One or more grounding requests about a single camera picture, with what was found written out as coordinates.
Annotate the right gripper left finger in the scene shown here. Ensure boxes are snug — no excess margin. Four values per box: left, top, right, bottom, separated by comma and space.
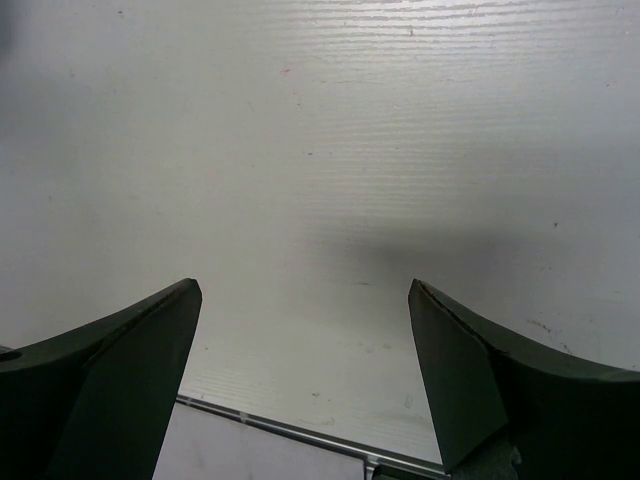
1, 279, 202, 479

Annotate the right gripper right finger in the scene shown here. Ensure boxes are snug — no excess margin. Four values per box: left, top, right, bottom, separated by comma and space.
408, 280, 639, 479

